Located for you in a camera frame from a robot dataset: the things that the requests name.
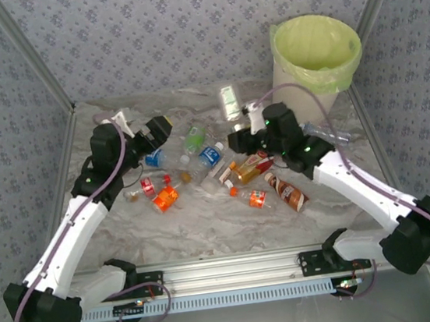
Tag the brown chocolate drink bottle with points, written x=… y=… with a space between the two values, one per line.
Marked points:
x=287 y=193

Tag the clear bottle white-green label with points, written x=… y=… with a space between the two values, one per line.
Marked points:
x=229 y=102

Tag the small orange label bottle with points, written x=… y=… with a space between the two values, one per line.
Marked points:
x=257 y=199

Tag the small circuit board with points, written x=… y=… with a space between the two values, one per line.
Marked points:
x=127 y=309
x=346 y=284

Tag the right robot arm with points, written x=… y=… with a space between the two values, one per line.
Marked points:
x=359 y=186

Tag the large orange label bottle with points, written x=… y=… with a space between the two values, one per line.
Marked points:
x=166 y=198

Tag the red label cola bottle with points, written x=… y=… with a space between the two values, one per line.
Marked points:
x=147 y=187

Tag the light green bin liner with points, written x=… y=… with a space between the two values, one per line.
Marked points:
x=314 y=39

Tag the green label clear bottle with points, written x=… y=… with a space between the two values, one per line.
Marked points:
x=193 y=140

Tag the amber tea bottle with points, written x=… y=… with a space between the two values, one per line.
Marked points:
x=253 y=166

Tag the aluminium mounting rail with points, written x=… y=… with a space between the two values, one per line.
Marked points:
x=232 y=272

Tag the clear bottle white cap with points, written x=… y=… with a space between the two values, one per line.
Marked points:
x=184 y=159

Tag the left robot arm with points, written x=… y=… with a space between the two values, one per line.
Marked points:
x=74 y=225

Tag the blue label water bottle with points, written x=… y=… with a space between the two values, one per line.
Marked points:
x=155 y=159
x=209 y=156

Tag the crushed clear plastic bottle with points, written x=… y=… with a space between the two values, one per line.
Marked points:
x=333 y=134

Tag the cream ribbed plastic bin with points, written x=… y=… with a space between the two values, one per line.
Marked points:
x=297 y=92

